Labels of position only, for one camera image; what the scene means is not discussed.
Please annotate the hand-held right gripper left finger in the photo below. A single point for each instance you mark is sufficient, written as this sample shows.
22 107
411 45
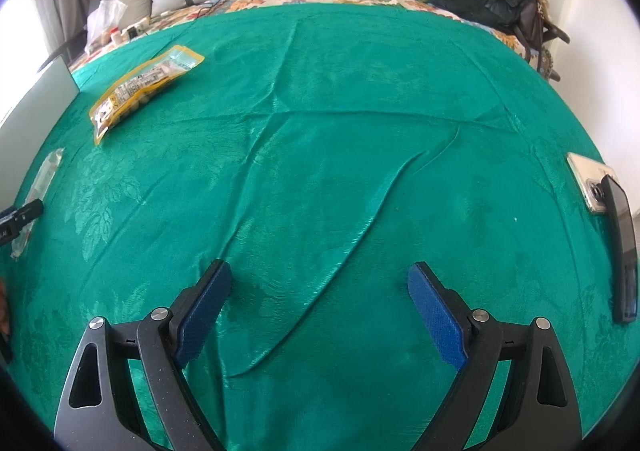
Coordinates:
202 316

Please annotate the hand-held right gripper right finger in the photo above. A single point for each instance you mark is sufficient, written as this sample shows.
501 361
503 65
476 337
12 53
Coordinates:
437 316

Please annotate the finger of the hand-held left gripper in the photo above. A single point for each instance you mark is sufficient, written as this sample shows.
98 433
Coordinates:
22 217

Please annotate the long clear snack packet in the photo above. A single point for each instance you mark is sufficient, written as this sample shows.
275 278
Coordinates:
44 176

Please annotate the yellow-edged clear snack packet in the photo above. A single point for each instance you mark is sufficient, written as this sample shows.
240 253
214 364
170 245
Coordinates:
135 93

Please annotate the green patterned blanket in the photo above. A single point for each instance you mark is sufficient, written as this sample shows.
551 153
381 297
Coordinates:
325 156

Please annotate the red-capped small bottle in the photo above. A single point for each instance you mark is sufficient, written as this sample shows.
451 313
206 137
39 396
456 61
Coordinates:
115 37

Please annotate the silver phone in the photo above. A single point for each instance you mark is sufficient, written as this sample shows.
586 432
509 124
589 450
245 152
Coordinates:
582 173

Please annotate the clear plastic bag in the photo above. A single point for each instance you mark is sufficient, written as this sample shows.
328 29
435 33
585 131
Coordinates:
105 21

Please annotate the pile of black clothes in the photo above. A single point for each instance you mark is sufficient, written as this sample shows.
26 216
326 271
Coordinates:
480 3

